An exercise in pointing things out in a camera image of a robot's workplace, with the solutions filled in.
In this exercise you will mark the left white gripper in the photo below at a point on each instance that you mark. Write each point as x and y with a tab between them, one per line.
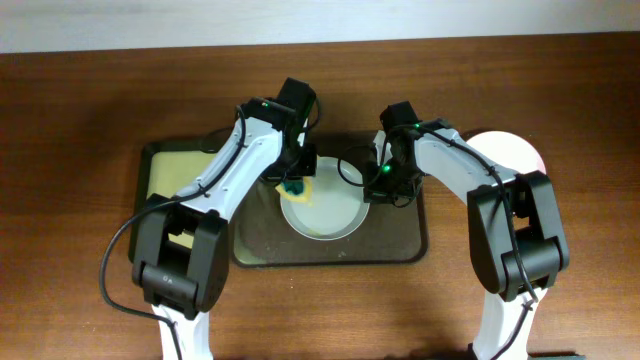
296	170

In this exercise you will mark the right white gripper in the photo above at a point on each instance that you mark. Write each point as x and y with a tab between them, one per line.
376	193

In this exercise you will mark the green and yellow sponge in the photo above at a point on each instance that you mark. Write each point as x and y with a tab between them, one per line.
296	191

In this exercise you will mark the light grey plate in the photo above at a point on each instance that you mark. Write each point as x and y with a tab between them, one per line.
335	208

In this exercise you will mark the white plate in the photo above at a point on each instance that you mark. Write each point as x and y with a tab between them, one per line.
508	150

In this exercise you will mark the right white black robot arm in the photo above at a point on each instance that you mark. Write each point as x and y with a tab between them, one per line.
516	237

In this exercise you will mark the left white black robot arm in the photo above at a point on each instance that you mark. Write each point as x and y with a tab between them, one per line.
180	258

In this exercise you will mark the large dark brown tray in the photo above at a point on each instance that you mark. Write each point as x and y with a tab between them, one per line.
262	237

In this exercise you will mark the small black soapy water tray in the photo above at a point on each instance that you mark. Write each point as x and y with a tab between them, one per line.
168	166

